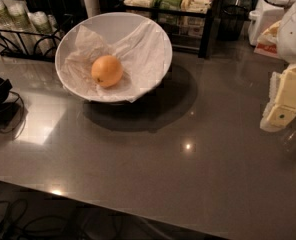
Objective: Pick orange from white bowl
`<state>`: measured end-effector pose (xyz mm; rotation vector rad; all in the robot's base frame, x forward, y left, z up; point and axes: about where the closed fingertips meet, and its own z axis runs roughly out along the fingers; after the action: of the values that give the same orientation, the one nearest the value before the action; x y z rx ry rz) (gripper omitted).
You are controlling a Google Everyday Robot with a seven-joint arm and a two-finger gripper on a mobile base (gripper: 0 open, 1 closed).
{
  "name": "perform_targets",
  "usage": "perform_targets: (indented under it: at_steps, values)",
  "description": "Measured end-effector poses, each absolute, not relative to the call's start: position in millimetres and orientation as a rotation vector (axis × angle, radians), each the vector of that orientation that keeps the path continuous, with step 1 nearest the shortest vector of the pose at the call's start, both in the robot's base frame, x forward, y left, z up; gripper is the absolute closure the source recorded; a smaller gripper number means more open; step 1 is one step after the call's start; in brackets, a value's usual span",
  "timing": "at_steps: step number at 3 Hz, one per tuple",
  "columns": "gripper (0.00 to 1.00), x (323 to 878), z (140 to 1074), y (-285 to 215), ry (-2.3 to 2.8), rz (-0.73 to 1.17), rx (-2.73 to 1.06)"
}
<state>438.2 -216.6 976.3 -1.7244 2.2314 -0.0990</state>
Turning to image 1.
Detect white paper liner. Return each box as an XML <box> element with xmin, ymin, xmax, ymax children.
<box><xmin>60</xmin><ymin>18</ymin><xmax>168</xmax><ymax>103</ymax></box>

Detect orange white packet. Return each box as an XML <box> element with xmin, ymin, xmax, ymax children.
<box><xmin>254</xmin><ymin>21</ymin><xmax>280</xmax><ymax>58</ymax></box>

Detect orange fruit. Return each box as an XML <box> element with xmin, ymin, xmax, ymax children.
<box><xmin>91</xmin><ymin>55</ymin><xmax>123</xmax><ymax>88</ymax></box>

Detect black wire cup rack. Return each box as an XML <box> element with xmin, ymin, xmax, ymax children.
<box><xmin>0</xmin><ymin>14</ymin><xmax>74</xmax><ymax>62</ymax></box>

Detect paper cup stack middle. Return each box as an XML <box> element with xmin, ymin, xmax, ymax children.
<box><xmin>8</xmin><ymin>3</ymin><xmax>33</xmax><ymax>33</ymax></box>

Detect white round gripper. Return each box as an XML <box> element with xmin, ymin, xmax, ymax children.
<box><xmin>260</xmin><ymin>2</ymin><xmax>296</xmax><ymax>132</ymax></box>

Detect floor cables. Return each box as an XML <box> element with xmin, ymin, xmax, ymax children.
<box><xmin>0</xmin><ymin>180</ymin><xmax>129</xmax><ymax>240</ymax></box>

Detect black wire basket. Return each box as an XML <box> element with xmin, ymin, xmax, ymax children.
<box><xmin>217</xmin><ymin>5</ymin><xmax>248</xmax><ymax>41</ymax></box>

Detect paper cup stack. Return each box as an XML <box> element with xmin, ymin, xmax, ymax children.
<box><xmin>8</xmin><ymin>3</ymin><xmax>33</xmax><ymax>33</ymax></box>
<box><xmin>0</xmin><ymin>0</ymin><xmax>12</xmax><ymax>30</ymax></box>
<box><xmin>29</xmin><ymin>11</ymin><xmax>53</xmax><ymax>57</ymax></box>

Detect white cylinder container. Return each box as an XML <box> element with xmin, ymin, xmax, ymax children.
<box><xmin>84</xmin><ymin>0</ymin><xmax>100</xmax><ymax>18</ymax></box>

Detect white bowl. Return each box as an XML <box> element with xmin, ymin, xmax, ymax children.
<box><xmin>54</xmin><ymin>11</ymin><xmax>173</xmax><ymax>103</ymax></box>

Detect paper cup stack left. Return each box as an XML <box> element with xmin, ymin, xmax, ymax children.
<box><xmin>0</xmin><ymin>0</ymin><xmax>12</xmax><ymax>30</ymax></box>

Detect paper cup stack right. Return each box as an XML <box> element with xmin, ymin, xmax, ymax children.
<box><xmin>29</xmin><ymin>11</ymin><xmax>53</xmax><ymax>57</ymax></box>

